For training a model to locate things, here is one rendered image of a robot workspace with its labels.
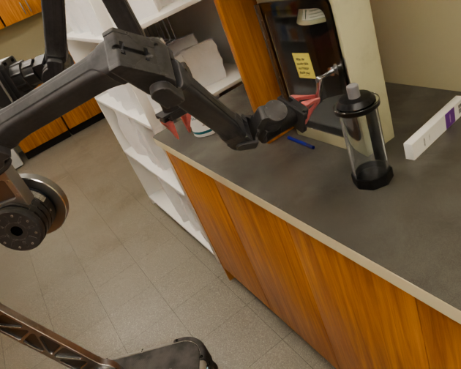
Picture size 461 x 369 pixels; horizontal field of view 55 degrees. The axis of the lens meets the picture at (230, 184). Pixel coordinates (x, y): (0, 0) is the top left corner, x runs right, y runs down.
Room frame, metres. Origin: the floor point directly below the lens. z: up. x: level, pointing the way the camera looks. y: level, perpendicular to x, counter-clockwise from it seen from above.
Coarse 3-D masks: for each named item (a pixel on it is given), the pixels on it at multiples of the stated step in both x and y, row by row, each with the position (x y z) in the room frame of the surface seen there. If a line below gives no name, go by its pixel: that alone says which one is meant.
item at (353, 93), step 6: (348, 84) 0.96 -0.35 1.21; (354, 84) 0.95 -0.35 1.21; (348, 90) 0.94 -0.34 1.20; (354, 90) 0.93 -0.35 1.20; (360, 90) 0.97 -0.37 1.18; (366, 90) 0.96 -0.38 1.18; (342, 96) 0.98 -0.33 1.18; (348, 96) 0.95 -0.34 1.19; (354, 96) 0.93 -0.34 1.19; (360, 96) 0.94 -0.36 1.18; (366, 96) 0.93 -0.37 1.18; (372, 96) 0.92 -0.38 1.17; (342, 102) 0.94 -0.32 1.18; (348, 102) 0.93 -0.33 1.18; (354, 102) 0.92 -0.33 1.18; (360, 102) 0.91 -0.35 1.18; (366, 102) 0.91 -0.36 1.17; (342, 108) 0.93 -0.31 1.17; (348, 108) 0.92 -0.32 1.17; (354, 108) 0.91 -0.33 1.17; (360, 108) 0.90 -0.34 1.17
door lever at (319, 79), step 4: (328, 68) 1.11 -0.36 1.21; (332, 68) 1.10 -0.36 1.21; (328, 72) 1.09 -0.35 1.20; (332, 72) 1.10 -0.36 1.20; (320, 76) 1.09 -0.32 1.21; (324, 76) 1.09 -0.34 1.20; (316, 80) 1.09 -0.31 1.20; (320, 80) 1.08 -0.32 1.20; (316, 84) 1.10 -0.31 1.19; (320, 84) 1.09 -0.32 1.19; (316, 88) 1.10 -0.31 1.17; (320, 88) 1.09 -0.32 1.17; (316, 92) 1.10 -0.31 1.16; (320, 92) 1.10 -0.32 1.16; (316, 96) 1.11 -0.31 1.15; (320, 96) 1.10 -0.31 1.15; (320, 100) 1.11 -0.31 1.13
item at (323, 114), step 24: (288, 0) 1.20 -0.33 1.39; (312, 0) 1.11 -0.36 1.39; (288, 24) 1.22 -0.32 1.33; (312, 24) 1.13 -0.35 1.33; (288, 48) 1.25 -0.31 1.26; (312, 48) 1.15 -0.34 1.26; (336, 48) 1.07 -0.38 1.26; (288, 72) 1.29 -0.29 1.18; (336, 72) 1.09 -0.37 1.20; (288, 96) 1.32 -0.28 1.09; (336, 96) 1.11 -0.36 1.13; (312, 120) 1.24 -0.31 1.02; (336, 120) 1.13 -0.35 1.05
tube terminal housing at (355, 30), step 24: (264, 0) 1.32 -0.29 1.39; (336, 0) 1.06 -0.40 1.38; (360, 0) 1.09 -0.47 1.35; (336, 24) 1.07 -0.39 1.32; (360, 24) 1.08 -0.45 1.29; (360, 48) 1.08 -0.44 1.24; (360, 72) 1.07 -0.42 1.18; (384, 96) 1.09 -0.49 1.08; (384, 120) 1.09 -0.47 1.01; (336, 144) 1.18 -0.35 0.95
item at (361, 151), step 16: (336, 112) 0.94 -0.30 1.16; (352, 112) 0.91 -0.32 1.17; (352, 128) 0.92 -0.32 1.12; (368, 128) 0.90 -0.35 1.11; (352, 144) 0.92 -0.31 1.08; (368, 144) 0.90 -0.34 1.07; (384, 144) 0.92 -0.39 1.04; (352, 160) 0.94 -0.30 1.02; (368, 160) 0.91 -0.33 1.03; (384, 160) 0.91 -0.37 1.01; (368, 176) 0.91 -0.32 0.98
